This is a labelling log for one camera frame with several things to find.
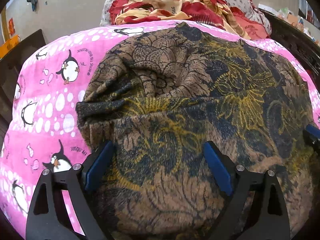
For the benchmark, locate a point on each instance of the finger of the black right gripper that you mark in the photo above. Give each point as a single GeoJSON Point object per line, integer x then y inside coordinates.
{"type": "Point", "coordinates": [311, 136]}

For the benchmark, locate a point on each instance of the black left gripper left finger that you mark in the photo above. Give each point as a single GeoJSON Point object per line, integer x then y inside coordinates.
{"type": "Point", "coordinates": [48, 217]}

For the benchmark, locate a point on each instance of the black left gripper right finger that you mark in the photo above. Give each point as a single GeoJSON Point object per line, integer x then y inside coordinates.
{"type": "Point", "coordinates": [267, 218]}

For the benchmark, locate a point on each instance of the brown batik patterned garment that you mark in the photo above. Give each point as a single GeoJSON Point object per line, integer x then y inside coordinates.
{"type": "Point", "coordinates": [159, 96]}

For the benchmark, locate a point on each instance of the pink penguin bed sheet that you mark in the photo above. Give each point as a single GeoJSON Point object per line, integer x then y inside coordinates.
{"type": "Point", "coordinates": [44, 130]}

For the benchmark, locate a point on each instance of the dark wooden side table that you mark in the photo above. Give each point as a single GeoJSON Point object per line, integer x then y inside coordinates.
{"type": "Point", "coordinates": [11, 66]}

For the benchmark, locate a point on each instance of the orange box on table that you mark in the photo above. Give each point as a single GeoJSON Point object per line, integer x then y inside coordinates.
{"type": "Point", "coordinates": [9, 45]}

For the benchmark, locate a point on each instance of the red orange floral blanket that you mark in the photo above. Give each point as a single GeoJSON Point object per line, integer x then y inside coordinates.
{"type": "Point", "coordinates": [212, 12]}

